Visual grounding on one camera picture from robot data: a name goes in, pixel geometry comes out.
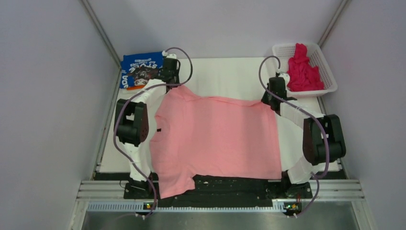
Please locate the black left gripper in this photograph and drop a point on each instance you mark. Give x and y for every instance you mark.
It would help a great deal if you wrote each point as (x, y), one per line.
(177, 80)

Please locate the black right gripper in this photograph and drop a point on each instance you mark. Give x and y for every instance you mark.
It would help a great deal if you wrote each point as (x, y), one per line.
(265, 99)

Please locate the light pink t-shirt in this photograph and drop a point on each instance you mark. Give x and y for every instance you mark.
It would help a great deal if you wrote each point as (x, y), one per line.
(212, 136)

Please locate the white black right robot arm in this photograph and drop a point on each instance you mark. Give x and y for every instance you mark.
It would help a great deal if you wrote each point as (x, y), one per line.
(309, 140)

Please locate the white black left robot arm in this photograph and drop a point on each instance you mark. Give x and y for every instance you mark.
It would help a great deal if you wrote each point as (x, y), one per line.
(134, 123)

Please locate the magenta t-shirt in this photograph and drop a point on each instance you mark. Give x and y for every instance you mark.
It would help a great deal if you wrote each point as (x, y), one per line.
(303, 77)

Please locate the folded white orange t-shirt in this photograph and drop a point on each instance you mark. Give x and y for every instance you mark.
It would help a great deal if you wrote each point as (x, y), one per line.
(132, 90)

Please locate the folded blue printed t-shirt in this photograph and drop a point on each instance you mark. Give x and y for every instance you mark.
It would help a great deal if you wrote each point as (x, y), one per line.
(138, 69)

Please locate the white plastic laundry basket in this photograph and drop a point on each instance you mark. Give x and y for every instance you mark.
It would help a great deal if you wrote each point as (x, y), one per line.
(286, 51)

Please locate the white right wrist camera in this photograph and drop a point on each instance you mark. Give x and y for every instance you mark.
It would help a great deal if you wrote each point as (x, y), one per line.
(285, 76)

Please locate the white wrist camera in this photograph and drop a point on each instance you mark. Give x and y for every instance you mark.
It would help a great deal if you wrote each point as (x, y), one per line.
(165, 54)
(285, 76)

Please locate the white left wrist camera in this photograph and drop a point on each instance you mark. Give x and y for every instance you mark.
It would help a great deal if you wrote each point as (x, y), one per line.
(165, 54)

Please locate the aluminium rail frame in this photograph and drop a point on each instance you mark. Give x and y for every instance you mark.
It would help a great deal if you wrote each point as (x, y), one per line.
(98, 195)

